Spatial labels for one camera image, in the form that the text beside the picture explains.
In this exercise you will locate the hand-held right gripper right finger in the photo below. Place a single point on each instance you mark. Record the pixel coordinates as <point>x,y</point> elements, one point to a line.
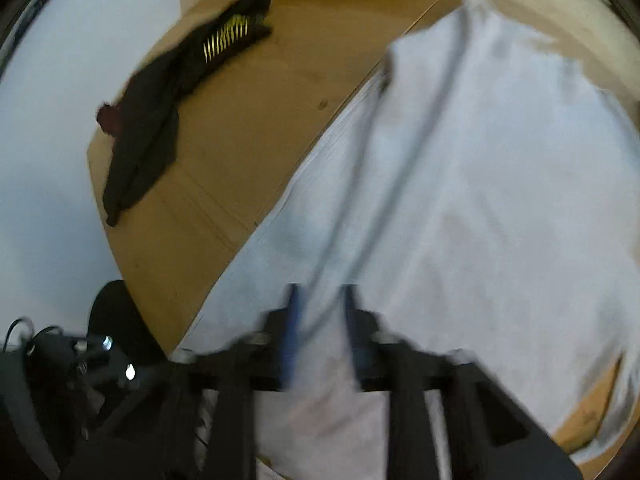
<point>354,332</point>

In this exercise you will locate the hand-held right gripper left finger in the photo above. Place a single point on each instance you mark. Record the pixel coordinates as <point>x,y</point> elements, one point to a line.
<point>291,332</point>

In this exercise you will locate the white ribbed knit sweater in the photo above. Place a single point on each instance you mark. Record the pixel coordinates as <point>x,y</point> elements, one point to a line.
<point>460,200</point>

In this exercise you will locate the black garment with yellow print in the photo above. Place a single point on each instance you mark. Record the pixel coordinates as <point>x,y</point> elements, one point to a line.
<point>145,125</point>

